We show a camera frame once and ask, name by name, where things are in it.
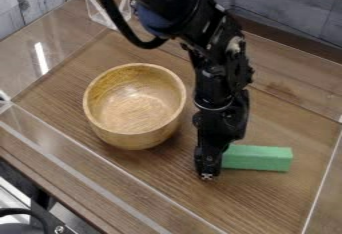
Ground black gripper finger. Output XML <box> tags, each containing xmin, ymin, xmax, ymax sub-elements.
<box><xmin>194</xmin><ymin>141</ymin><xmax>228</xmax><ymax>180</ymax></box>

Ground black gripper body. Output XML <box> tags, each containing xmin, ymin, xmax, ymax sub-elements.
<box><xmin>192</xmin><ymin>91</ymin><xmax>252</xmax><ymax>149</ymax></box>

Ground green rectangular block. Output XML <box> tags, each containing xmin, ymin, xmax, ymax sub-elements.
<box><xmin>222</xmin><ymin>144</ymin><xmax>294</xmax><ymax>172</ymax></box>

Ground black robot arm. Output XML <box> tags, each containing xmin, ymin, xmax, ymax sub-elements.
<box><xmin>99</xmin><ymin>0</ymin><xmax>254</xmax><ymax>180</ymax></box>

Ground wooden bowl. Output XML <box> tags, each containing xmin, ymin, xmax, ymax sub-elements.
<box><xmin>83</xmin><ymin>63</ymin><xmax>188</xmax><ymax>150</ymax></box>

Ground clear acrylic tray walls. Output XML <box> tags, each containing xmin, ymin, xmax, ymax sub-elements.
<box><xmin>0</xmin><ymin>0</ymin><xmax>342</xmax><ymax>234</ymax></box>

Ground clear acrylic corner bracket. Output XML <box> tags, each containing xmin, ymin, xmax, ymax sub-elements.
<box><xmin>86</xmin><ymin>0</ymin><xmax>133</xmax><ymax>30</ymax></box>

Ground black metal table bracket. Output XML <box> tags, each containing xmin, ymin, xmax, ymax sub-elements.
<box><xmin>30</xmin><ymin>198</ymin><xmax>97</xmax><ymax>234</ymax></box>

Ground black cable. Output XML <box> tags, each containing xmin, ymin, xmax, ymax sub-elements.
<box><xmin>0</xmin><ymin>205</ymin><xmax>42</xmax><ymax>234</ymax></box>

